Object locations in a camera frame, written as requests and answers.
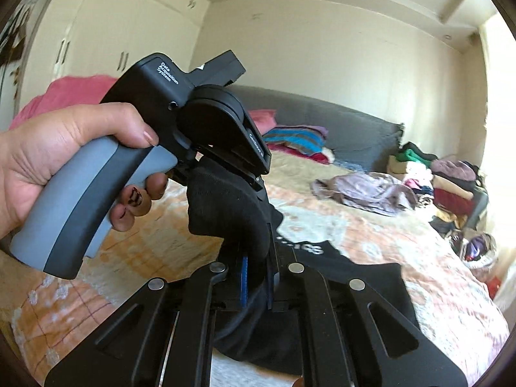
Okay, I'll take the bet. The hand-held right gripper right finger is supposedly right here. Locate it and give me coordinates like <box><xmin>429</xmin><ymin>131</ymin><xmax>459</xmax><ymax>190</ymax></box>
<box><xmin>266</xmin><ymin>262</ymin><xmax>474</xmax><ymax>387</ymax></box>

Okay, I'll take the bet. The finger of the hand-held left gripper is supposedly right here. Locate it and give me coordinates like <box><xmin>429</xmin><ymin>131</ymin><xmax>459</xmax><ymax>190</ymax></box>
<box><xmin>242</xmin><ymin>171</ymin><xmax>283</xmax><ymax>230</ymax></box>

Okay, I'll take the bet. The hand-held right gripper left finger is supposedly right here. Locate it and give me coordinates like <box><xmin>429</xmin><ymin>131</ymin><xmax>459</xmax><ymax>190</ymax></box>
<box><xmin>44</xmin><ymin>254</ymin><xmax>248</xmax><ymax>387</ymax></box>

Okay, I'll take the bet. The black sweater with orange patches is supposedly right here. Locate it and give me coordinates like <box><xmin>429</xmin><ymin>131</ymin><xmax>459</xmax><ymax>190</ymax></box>
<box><xmin>187</xmin><ymin>157</ymin><xmax>422</xmax><ymax>375</ymax></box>

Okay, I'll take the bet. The pile of assorted clothes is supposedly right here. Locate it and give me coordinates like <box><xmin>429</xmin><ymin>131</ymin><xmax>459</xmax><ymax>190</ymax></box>
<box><xmin>387</xmin><ymin>142</ymin><xmax>490</xmax><ymax>234</ymax></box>

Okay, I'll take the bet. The light basket with clothes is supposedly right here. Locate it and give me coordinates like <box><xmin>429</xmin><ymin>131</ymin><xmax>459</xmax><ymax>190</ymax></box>
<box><xmin>451</xmin><ymin>232</ymin><xmax>501</xmax><ymax>272</ymax></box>

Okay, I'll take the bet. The person's left hand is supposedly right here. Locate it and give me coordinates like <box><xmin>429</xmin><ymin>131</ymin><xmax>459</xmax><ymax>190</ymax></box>
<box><xmin>0</xmin><ymin>103</ymin><xmax>168</xmax><ymax>251</ymax></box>

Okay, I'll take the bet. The striped folded blanket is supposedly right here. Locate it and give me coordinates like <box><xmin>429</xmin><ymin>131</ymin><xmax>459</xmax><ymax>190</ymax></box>
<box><xmin>262</xmin><ymin>125</ymin><xmax>329</xmax><ymax>156</ymax></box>

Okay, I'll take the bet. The red folded cloth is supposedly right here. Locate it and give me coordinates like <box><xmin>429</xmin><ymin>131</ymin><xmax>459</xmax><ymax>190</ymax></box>
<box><xmin>306</xmin><ymin>148</ymin><xmax>337</xmax><ymax>166</ymax></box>

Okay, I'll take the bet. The cream wardrobe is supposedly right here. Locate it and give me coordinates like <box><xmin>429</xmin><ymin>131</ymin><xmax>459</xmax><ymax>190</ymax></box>
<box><xmin>24</xmin><ymin>0</ymin><xmax>210</xmax><ymax>85</ymax></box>

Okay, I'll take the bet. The pink duvet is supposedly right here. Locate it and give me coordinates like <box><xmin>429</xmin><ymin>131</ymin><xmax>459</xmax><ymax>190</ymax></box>
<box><xmin>8</xmin><ymin>74</ymin><xmax>277</xmax><ymax>134</ymax></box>

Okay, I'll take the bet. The mauve crumpled garment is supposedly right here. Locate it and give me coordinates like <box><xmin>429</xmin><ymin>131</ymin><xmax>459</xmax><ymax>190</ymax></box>
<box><xmin>310</xmin><ymin>173</ymin><xmax>418</xmax><ymax>216</ymax></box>

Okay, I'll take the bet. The grey quilted headboard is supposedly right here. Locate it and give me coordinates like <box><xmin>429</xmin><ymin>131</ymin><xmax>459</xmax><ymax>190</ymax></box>
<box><xmin>230</xmin><ymin>84</ymin><xmax>404</xmax><ymax>170</ymax></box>

